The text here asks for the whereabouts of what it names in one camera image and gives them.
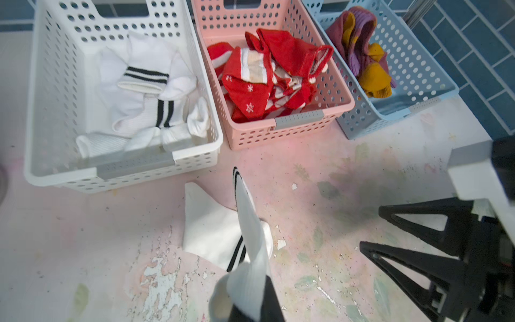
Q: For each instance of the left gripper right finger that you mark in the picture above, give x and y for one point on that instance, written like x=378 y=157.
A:
x=271 y=310

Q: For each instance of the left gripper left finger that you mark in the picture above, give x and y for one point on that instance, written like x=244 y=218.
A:
x=236 y=315

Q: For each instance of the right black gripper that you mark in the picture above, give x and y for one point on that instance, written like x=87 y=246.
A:
x=474 y=282

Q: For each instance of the black white striped sock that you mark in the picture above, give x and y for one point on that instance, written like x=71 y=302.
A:
x=175 y=125
x=143 y=66

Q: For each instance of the red santa sock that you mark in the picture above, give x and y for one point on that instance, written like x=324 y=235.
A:
x=296 y=65
x=245 y=76

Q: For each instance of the purple striped sock front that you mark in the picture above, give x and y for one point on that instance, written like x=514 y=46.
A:
x=351 y=33

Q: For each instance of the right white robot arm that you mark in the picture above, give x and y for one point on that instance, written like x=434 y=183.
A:
x=484 y=174

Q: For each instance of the blue plastic basket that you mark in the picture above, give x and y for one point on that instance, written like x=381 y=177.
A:
x=421 y=81

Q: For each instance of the white plastic basket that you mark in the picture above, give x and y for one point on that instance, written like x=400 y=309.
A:
x=63 y=101

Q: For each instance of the pink plastic basket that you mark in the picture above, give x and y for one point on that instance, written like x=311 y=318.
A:
x=216 y=23

